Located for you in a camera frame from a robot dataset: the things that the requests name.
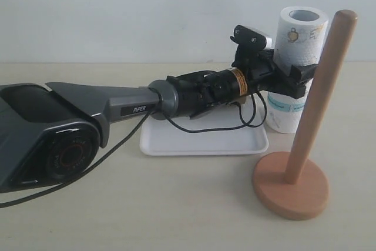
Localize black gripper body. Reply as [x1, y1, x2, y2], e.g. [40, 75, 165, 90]
[231, 45, 296, 97]

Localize printed paper towel roll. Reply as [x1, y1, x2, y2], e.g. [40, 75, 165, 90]
[266, 6, 328, 133]

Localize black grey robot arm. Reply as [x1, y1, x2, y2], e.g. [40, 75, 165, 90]
[1, 46, 317, 193]

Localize wooden paper towel holder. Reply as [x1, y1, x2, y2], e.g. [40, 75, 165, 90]
[251, 9, 358, 220]

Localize white rectangular tray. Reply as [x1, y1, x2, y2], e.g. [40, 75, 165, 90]
[139, 98, 269, 156]

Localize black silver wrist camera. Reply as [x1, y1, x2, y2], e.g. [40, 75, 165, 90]
[230, 25, 273, 52]

